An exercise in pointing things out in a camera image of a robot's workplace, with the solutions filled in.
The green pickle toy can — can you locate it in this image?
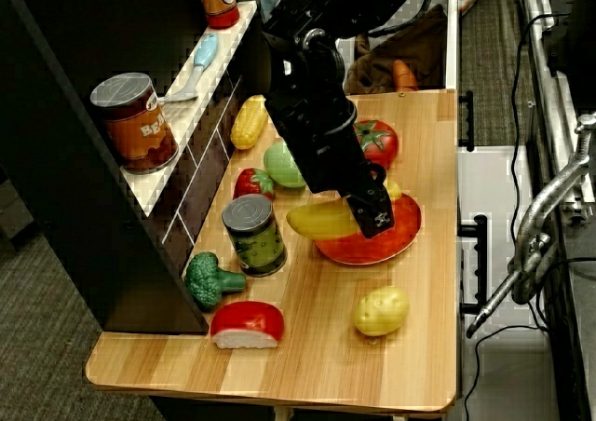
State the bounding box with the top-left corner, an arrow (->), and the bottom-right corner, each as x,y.
221,194 -> 288,278

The red toy strawberry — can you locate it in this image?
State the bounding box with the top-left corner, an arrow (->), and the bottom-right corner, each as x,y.
232,167 -> 276,202

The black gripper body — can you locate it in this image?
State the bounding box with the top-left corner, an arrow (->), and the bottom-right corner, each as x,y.
281,116 -> 391,200

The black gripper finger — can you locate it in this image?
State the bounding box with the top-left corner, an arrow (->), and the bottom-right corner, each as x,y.
346,191 -> 396,239

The grey spatula blue handle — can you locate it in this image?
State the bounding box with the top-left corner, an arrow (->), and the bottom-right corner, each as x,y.
157,33 -> 220,104

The yellow toy banana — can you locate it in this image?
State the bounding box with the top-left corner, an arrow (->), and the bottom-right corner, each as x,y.
285,180 -> 402,243

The brown cloth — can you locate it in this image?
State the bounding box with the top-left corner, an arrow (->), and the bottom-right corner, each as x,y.
343,4 -> 448,95

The thin black cable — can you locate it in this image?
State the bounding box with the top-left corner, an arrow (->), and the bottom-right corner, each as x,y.
469,13 -> 572,421

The orange toy carrot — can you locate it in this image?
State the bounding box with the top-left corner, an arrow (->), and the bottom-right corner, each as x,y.
392,59 -> 420,91

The green toy lime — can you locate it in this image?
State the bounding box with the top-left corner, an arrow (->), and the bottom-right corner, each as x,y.
263,140 -> 308,190

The black cabinet handle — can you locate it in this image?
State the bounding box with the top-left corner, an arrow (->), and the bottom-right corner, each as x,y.
458,90 -> 475,153
458,214 -> 489,319

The red toy tomato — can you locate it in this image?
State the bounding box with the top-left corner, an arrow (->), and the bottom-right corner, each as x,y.
352,118 -> 400,170

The white toy kitchen shelf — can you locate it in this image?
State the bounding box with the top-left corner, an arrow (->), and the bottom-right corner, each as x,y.
119,0 -> 258,217

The green toy broccoli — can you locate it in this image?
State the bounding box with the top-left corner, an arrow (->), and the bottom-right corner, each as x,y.
183,251 -> 247,312

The aluminium frame rail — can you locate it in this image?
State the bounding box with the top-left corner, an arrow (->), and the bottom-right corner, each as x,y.
515,0 -> 596,421

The orange beans toy can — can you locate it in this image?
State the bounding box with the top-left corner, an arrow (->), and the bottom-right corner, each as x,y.
89,72 -> 180,175

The yellow toy corn cob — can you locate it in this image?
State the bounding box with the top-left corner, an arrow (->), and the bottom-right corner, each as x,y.
229,94 -> 270,151

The black toy kitchen back panel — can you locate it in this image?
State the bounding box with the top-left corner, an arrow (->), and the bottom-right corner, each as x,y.
0,0 -> 272,336

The yellow toy potato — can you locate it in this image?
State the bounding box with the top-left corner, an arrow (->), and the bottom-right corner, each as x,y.
351,285 -> 411,338

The orange red toy plate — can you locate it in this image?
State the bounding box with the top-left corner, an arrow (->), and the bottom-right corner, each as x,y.
312,191 -> 424,266

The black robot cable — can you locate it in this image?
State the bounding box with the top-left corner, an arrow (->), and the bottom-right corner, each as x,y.
367,0 -> 437,38

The white toy sink frame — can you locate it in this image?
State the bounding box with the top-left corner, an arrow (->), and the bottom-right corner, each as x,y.
334,0 -> 462,91

